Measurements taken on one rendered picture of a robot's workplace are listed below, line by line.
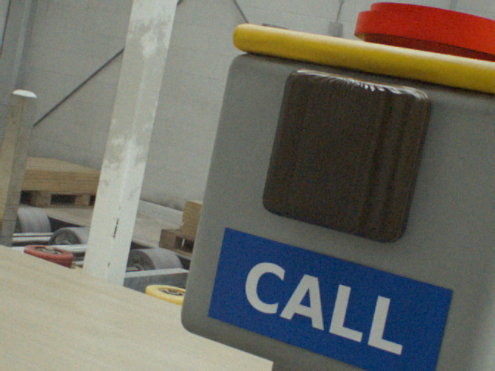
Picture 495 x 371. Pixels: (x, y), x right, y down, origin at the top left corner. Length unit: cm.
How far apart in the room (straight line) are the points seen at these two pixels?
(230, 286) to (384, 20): 7
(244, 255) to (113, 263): 128
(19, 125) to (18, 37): 826
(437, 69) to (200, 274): 7
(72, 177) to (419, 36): 844
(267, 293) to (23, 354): 86
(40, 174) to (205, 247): 810
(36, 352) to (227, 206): 87
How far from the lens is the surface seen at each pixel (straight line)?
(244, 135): 21
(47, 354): 107
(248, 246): 21
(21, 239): 222
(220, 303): 21
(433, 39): 21
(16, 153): 179
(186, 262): 218
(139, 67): 146
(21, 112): 178
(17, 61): 1019
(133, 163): 147
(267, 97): 21
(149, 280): 183
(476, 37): 21
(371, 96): 19
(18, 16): 1007
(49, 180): 842
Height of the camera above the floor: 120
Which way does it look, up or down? 5 degrees down
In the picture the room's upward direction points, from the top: 11 degrees clockwise
